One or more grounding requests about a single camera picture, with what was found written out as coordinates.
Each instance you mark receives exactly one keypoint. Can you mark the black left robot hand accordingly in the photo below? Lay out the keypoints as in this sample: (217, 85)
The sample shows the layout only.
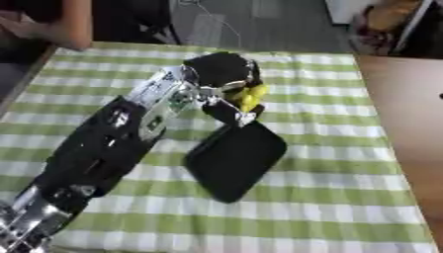
(222, 70)

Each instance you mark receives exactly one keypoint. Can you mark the yellow toy fruit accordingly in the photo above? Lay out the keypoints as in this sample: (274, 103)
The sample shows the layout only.
(252, 95)

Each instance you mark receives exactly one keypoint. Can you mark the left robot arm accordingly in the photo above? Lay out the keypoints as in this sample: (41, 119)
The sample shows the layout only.
(104, 145)

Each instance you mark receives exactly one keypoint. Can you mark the black tray box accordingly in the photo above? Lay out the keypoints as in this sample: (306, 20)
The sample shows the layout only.
(235, 161)

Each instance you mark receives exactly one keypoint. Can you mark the bag with brown contents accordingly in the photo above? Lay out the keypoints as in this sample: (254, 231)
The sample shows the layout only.
(386, 26)

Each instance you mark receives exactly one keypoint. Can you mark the person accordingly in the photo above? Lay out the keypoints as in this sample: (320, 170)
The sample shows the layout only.
(49, 23)

